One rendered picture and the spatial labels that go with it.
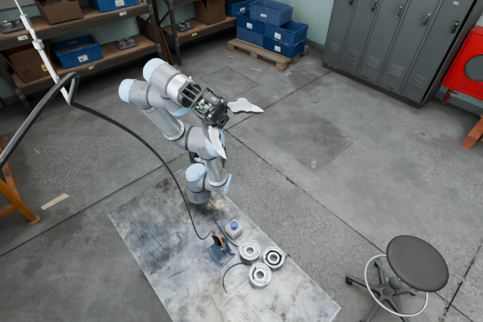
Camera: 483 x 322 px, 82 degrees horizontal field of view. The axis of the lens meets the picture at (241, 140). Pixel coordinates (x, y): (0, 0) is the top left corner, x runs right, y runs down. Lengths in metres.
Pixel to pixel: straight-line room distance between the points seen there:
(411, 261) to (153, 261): 1.44
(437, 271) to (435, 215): 1.17
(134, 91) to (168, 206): 0.97
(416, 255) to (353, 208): 0.96
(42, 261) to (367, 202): 2.83
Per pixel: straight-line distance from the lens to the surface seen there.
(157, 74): 0.81
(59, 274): 2.77
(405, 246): 2.05
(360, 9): 4.32
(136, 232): 1.73
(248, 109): 0.72
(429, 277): 2.01
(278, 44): 4.74
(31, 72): 4.22
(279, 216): 2.64
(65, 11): 4.08
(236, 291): 1.50
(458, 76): 4.39
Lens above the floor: 2.22
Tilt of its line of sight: 43 degrees down
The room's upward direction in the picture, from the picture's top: straight up
